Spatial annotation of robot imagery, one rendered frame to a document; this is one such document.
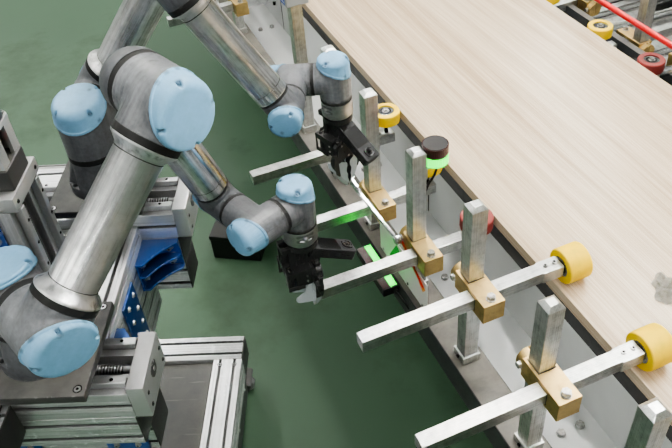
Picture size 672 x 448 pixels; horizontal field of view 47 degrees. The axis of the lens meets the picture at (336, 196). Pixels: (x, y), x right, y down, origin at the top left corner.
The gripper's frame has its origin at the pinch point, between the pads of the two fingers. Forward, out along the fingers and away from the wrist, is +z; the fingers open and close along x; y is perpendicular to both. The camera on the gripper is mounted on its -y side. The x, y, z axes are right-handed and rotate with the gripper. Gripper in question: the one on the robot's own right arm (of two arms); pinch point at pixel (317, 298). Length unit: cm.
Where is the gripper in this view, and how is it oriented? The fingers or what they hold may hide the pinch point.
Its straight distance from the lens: 177.9
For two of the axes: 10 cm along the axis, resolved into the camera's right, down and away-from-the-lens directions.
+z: 0.6, 7.6, 6.5
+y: -9.2, 2.9, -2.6
